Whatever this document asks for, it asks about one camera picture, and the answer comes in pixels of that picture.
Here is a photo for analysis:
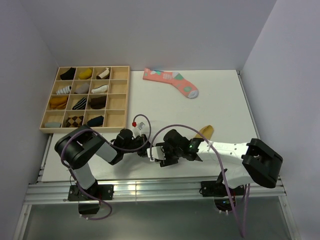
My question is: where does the rolled dark brown sock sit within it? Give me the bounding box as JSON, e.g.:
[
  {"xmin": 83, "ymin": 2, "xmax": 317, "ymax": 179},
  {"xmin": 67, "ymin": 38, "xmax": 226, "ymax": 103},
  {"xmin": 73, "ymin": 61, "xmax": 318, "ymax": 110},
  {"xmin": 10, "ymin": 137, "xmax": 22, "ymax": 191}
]
[{"xmin": 89, "ymin": 95, "xmax": 107, "ymax": 110}]

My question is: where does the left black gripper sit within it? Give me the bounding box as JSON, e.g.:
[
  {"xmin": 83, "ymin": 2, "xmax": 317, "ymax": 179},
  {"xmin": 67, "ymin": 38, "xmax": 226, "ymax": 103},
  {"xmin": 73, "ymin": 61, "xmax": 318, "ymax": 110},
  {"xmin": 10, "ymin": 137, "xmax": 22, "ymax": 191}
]
[{"xmin": 122, "ymin": 134, "xmax": 152, "ymax": 157}]

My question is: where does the rolled navy sock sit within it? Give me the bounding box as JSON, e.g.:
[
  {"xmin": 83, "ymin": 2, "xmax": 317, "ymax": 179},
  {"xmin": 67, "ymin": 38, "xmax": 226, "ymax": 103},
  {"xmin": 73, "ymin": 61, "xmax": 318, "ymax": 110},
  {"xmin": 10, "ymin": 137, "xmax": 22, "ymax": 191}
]
[{"xmin": 87, "ymin": 115, "xmax": 104, "ymax": 127}]

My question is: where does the tan yellow sock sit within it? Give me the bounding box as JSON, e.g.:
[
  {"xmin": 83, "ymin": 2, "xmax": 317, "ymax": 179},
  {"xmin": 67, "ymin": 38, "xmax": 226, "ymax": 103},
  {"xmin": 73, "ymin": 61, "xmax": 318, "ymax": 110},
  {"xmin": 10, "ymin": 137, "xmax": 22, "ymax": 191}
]
[{"xmin": 199, "ymin": 125, "xmax": 214, "ymax": 140}]

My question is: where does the wooden compartment tray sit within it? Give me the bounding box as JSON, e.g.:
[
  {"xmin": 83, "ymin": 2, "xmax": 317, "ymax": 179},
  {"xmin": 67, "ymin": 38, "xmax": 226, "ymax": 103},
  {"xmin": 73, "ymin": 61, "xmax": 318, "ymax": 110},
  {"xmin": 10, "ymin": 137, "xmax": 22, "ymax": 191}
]
[{"xmin": 39, "ymin": 66, "xmax": 131, "ymax": 134}]

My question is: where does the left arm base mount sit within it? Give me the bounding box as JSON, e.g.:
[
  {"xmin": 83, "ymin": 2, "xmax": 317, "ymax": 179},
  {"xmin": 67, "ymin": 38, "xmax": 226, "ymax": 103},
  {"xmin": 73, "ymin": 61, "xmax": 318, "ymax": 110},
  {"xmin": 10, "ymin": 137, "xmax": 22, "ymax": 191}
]
[{"xmin": 67, "ymin": 183, "xmax": 114, "ymax": 217}]

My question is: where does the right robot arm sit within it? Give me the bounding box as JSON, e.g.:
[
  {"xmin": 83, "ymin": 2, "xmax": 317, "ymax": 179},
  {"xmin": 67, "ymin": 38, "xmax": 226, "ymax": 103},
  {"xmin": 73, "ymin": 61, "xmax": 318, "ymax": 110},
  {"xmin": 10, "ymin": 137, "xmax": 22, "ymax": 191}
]
[{"xmin": 147, "ymin": 129, "xmax": 283, "ymax": 195}]

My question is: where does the rolled black white striped sock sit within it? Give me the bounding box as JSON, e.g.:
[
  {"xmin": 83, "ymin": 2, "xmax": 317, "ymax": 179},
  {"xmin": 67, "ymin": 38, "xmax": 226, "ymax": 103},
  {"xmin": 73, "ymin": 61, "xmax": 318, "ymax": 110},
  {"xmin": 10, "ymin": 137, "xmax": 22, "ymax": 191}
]
[{"xmin": 72, "ymin": 97, "xmax": 87, "ymax": 110}]

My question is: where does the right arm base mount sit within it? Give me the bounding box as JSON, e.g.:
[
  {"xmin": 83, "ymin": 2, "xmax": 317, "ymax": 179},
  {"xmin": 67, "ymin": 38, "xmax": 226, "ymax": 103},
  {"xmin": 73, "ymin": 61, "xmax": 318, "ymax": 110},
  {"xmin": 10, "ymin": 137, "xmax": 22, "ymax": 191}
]
[{"xmin": 199, "ymin": 174, "xmax": 247, "ymax": 213}]

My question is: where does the rolled brown white sock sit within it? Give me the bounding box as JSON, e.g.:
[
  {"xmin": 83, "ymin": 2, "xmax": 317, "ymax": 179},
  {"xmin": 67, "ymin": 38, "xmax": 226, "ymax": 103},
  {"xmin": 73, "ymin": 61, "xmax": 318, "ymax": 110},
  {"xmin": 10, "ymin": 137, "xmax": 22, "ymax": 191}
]
[{"xmin": 96, "ymin": 67, "xmax": 110, "ymax": 80}]

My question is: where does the rolled orange sock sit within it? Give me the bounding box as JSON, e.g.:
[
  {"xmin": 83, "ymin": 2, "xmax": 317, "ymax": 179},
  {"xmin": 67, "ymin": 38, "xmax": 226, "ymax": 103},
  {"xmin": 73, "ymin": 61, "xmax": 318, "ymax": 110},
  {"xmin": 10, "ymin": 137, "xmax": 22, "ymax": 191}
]
[{"xmin": 49, "ymin": 96, "xmax": 68, "ymax": 110}]

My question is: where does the rolled grey sock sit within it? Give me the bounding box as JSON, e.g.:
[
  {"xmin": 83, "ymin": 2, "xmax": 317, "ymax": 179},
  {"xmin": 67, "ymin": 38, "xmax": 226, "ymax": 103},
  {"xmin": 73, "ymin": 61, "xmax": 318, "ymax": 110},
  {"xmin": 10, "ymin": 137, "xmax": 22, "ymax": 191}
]
[{"xmin": 74, "ymin": 83, "xmax": 90, "ymax": 94}]

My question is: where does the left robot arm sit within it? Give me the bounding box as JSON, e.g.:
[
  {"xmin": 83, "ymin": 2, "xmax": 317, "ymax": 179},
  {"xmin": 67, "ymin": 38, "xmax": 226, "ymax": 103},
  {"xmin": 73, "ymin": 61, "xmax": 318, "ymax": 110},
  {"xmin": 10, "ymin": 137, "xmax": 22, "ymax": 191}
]
[{"xmin": 54, "ymin": 125, "xmax": 151, "ymax": 200}]

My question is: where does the rolled light blue sock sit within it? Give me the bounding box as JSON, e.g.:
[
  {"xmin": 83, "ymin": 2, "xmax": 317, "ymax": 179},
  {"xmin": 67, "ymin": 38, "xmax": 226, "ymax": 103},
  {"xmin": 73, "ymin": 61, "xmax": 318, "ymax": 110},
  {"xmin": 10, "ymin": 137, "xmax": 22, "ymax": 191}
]
[{"xmin": 44, "ymin": 121, "xmax": 61, "ymax": 128}]

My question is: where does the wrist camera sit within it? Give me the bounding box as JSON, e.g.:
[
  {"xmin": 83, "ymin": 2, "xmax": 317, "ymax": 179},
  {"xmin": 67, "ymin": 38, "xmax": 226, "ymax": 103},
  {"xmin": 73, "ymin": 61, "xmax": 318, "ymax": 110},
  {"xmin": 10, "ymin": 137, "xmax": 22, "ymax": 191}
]
[
  {"xmin": 132, "ymin": 121, "xmax": 145, "ymax": 136},
  {"xmin": 146, "ymin": 146, "xmax": 166, "ymax": 162}
]

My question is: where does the rolled brown argyle sock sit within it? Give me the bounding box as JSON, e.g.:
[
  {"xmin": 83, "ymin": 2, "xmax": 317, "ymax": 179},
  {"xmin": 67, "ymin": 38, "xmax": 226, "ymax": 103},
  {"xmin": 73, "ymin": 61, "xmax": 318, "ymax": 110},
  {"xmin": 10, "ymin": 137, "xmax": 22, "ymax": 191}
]
[{"xmin": 65, "ymin": 115, "xmax": 84, "ymax": 128}]

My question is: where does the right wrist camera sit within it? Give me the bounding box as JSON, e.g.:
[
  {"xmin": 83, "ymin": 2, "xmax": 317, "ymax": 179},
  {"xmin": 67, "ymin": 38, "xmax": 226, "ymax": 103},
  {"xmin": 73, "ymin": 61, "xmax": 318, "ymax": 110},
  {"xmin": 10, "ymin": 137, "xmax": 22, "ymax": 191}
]
[{"xmin": 146, "ymin": 146, "xmax": 166, "ymax": 162}]

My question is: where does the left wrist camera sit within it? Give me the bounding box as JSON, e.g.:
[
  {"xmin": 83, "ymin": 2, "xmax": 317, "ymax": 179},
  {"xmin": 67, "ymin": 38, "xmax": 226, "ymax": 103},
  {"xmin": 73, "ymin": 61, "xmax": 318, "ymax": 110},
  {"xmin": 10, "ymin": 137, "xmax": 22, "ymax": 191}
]
[{"xmin": 132, "ymin": 121, "xmax": 145, "ymax": 136}]

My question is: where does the rolled mustard yellow sock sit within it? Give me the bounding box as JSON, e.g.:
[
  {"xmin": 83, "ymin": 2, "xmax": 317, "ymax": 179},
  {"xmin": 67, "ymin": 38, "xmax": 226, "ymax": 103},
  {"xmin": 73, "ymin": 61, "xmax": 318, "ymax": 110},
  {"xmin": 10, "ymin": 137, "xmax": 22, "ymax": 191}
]
[{"xmin": 78, "ymin": 68, "xmax": 93, "ymax": 80}]

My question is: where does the pink patterned sock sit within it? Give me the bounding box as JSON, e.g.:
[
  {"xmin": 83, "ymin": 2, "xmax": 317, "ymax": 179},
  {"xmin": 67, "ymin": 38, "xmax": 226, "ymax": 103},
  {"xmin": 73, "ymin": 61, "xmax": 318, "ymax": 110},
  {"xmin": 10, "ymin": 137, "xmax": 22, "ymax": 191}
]
[{"xmin": 142, "ymin": 68, "xmax": 199, "ymax": 99}]

